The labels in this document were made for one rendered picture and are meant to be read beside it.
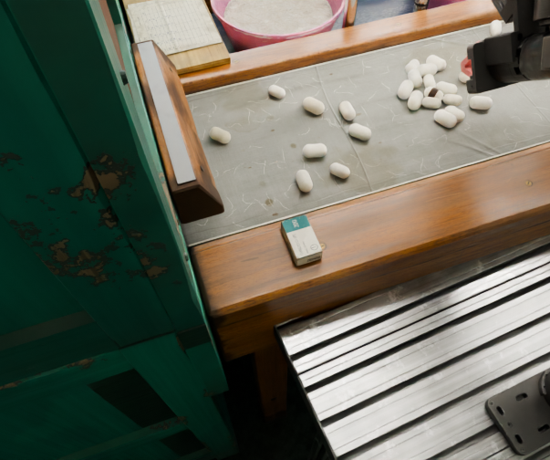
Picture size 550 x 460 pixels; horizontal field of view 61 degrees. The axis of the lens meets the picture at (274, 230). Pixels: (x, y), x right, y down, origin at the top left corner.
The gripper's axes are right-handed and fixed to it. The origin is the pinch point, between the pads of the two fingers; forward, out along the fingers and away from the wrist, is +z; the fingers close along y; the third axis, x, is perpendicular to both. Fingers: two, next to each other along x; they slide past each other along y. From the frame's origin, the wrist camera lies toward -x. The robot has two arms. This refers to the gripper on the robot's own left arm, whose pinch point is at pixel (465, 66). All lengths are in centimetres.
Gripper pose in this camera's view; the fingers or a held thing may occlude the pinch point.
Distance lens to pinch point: 82.1
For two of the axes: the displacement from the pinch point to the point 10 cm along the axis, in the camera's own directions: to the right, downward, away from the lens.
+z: -2.4, -2.5, 9.4
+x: 2.2, 9.3, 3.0
